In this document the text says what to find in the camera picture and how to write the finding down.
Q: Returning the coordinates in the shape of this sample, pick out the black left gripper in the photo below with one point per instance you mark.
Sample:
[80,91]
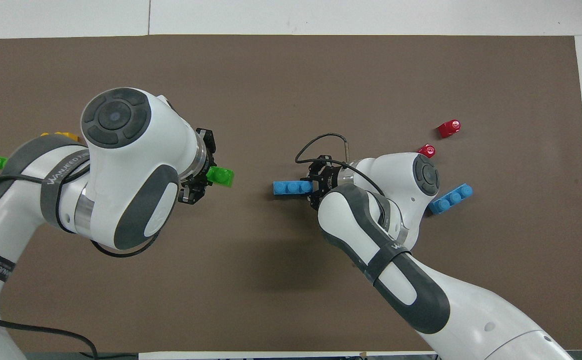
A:
[206,140]

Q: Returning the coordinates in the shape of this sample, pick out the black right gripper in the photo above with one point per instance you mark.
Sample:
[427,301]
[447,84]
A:
[329,177]

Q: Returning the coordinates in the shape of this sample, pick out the blue three-stud toy block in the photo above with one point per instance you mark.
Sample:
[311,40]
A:
[453,198]
[290,187]

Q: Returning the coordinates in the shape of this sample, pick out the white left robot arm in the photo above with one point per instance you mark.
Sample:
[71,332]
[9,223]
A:
[136,150]

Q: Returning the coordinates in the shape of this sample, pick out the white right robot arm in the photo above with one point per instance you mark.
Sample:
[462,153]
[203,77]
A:
[470,310]

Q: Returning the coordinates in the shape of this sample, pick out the red one-stud toy block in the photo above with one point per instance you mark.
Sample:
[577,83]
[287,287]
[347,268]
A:
[426,150]
[448,129]

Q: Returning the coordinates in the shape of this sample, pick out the yellow two-stud toy block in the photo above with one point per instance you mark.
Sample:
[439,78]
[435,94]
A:
[66,135]

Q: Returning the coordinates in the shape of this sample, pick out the brown table mat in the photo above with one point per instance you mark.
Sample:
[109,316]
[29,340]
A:
[290,75]

